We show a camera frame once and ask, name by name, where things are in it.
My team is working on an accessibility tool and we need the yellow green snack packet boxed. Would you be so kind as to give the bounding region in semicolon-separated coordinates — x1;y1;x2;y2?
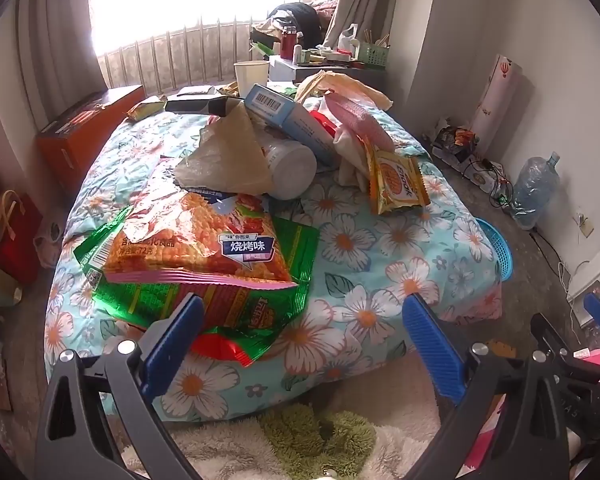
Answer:
125;97;167;122

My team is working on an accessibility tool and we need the grey curtain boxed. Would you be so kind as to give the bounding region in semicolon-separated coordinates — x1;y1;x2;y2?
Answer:
0;0;106;196
320;0;406;56

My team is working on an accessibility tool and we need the metal window railing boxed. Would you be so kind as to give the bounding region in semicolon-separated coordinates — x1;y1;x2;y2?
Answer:
100;17;261;96

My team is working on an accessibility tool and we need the grey cabinet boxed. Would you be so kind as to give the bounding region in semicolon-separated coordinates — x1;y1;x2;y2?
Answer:
269;55;386;91

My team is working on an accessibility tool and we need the printed carton box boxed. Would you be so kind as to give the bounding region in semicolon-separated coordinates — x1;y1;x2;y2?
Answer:
243;83;338;166

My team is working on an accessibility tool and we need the pink wrapper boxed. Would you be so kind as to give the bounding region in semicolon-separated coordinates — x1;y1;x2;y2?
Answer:
325;92;396;153

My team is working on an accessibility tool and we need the black power cable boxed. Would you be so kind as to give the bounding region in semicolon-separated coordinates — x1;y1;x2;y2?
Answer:
530;230;581;281

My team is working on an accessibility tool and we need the tangle of charger cables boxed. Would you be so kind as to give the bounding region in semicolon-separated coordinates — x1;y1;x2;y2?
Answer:
462;157;513;206

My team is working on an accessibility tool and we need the blue plastic basket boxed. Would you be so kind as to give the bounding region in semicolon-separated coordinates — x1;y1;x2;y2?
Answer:
472;217;515;281

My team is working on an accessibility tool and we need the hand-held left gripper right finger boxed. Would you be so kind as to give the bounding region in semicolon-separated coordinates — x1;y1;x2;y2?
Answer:
401;291;575;480

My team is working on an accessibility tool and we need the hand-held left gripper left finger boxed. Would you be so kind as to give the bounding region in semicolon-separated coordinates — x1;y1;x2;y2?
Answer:
34;292;206;480

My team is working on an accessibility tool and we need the floral blue blanket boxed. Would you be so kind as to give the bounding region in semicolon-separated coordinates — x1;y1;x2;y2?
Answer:
44;80;503;423

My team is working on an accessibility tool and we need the white paper cup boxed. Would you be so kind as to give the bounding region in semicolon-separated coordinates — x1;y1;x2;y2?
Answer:
234;61;271;98

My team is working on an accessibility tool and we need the tall white printed box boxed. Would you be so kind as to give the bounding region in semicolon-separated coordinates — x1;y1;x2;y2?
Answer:
470;54;523;141

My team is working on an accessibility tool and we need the pink printed bag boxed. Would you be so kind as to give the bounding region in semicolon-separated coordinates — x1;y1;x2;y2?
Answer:
480;347;600;480

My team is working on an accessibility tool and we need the yellow biscuit packet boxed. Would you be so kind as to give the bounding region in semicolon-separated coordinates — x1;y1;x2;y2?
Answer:
362;135;431;216

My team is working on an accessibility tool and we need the green snack bag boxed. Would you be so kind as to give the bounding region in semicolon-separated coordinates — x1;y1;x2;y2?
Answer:
74;205;321;367

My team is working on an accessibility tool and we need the flat white cardboard box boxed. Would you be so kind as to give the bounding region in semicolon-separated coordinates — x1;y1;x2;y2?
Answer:
432;140;511;196

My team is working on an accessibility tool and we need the green plastic organiser basket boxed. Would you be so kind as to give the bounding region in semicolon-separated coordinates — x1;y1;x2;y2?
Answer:
355;40;392;68

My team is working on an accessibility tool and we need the orange cardboard box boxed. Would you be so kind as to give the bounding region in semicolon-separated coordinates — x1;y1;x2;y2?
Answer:
36;85;146;181

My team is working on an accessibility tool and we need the black box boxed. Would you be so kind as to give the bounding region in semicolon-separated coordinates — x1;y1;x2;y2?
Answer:
165;95;241;118

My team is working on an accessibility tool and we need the white appliance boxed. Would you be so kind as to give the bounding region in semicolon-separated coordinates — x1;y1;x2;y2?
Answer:
567;250;600;316

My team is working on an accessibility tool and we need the beige plastic bag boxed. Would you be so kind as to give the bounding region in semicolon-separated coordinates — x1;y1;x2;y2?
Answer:
295;70;393;111

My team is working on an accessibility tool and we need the red gift bag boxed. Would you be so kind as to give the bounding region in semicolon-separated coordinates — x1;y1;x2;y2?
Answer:
0;190;43;286

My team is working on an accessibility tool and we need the tan translucent plastic bag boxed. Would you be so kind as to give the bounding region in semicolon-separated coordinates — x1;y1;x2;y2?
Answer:
172;100;273;196

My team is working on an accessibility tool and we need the white plastic bag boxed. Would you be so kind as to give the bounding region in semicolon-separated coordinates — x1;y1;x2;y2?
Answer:
32;220;63;268

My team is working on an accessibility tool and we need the large water jug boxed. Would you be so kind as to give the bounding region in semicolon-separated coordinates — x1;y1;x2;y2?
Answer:
510;152;562;231

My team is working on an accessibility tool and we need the white plastic jar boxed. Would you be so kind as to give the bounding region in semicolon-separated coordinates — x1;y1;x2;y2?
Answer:
260;132;318;201

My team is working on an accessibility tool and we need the red bottle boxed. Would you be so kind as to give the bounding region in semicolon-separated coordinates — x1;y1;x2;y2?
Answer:
279;25;298;61

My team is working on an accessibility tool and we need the red packet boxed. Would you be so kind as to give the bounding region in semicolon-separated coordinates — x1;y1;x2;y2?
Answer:
310;110;338;136

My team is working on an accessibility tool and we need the black orange snack bag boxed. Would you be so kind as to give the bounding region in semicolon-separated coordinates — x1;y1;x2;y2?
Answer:
435;125;476;156

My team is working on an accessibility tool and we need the cream plastic bag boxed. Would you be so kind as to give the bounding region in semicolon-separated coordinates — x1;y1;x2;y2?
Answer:
332;125;376;193

